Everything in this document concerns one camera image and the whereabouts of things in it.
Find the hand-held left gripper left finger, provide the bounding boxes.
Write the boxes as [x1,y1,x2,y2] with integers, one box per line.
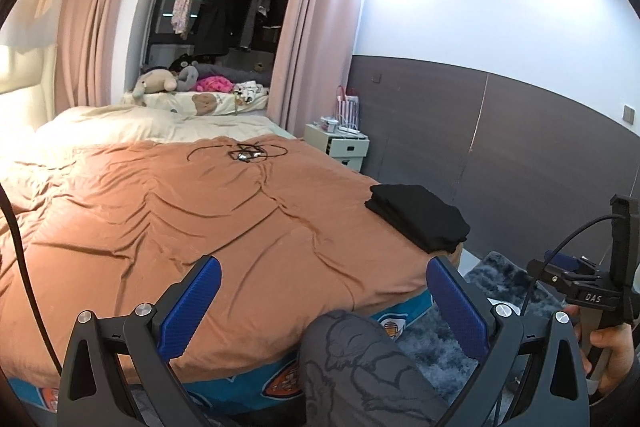
[59,254,223,427]

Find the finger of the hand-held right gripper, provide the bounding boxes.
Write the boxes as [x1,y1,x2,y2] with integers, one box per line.
[526,251,608,308]

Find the grey plush toy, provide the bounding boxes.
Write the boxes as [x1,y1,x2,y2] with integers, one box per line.
[175,64,201,92]

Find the grey hanging garment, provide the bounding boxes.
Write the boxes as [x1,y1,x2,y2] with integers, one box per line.
[240,0,276,50]

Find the bear print pillow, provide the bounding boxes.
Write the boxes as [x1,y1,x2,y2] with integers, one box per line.
[122,89,268,118]

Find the white nightstand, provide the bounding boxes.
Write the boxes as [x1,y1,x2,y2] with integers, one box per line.
[304,123,371,172]

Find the beige plush toy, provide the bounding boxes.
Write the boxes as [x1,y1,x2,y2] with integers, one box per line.
[132,68,178,98]

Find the pink plush cloth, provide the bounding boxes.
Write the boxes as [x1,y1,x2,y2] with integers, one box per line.
[196,76,233,94]

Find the cream padded headboard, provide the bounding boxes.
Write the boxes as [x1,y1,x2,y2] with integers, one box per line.
[0,42,58,132]

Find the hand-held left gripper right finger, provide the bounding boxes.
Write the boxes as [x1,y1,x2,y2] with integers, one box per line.
[426,254,593,427]

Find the black hanging coat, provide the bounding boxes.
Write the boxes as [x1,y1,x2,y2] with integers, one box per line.
[192,0,241,60]

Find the blue printed bed sheet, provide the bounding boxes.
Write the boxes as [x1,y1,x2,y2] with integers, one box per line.
[7,292,436,413]

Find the black and white patterned cloth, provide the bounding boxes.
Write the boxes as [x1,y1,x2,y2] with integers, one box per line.
[232,80,271,108]

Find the tangled black cord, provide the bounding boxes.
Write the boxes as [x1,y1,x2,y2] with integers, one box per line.
[187,141,290,164]

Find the person's right hand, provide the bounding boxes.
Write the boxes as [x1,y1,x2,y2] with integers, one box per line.
[565,304,640,395]

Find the striped gift bag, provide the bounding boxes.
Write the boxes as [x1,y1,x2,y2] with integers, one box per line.
[336,85,361,132]

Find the person's patterned grey knee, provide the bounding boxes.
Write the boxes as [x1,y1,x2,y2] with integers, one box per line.
[300,311,451,427]

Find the pink curtain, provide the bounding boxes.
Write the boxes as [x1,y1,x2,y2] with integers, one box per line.
[267,0,368,140]
[52,0,173,118]

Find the brown blanket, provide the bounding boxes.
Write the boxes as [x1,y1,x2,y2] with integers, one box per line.
[0,134,458,380]

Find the folded black pants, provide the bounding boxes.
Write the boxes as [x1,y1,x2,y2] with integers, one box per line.
[364,183,472,254]

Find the black cable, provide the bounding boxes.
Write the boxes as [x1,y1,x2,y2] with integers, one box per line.
[520,214,623,408]
[0,184,66,375]

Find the grey bolster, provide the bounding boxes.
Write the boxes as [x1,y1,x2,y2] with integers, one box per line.
[197,62,266,80]

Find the grey shaggy rug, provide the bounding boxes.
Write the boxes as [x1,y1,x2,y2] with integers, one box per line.
[395,251,566,427]

